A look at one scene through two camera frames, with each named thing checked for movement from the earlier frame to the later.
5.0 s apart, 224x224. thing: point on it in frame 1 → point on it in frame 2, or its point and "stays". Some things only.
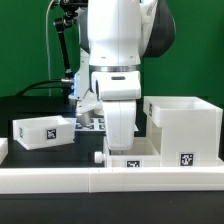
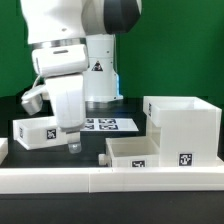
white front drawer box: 143,154 stays
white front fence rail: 110,180 stays
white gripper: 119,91 → 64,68
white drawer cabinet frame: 187,131 stays
